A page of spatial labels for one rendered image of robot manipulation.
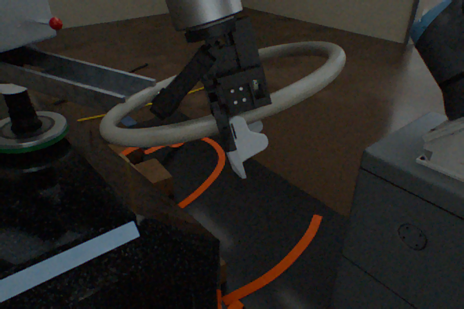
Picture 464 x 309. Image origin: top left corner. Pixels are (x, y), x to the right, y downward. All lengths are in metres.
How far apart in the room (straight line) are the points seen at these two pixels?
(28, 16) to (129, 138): 0.61
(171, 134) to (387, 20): 5.21
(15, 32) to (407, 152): 1.07
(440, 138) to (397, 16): 4.57
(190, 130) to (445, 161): 0.74
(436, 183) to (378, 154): 0.16
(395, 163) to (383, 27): 4.66
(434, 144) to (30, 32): 1.07
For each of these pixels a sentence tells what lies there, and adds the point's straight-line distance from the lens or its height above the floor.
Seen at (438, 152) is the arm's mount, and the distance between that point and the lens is 1.08.
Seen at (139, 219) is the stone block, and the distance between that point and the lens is 0.91.
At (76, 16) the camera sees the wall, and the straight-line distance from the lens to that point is 6.38.
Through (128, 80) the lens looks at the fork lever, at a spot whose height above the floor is 1.07.
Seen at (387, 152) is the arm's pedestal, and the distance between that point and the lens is 1.13.
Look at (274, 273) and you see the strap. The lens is 1.81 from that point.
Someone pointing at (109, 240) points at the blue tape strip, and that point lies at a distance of 0.89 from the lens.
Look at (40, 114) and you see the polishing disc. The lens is 1.35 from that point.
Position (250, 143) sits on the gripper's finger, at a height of 1.15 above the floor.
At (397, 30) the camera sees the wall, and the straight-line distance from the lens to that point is 5.59.
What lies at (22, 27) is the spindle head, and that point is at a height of 1.17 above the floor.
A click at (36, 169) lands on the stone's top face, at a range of 1.15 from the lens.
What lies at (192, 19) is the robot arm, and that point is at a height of 1.31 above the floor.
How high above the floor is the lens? 1.41
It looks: 33 degrees down
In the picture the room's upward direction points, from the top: straight up
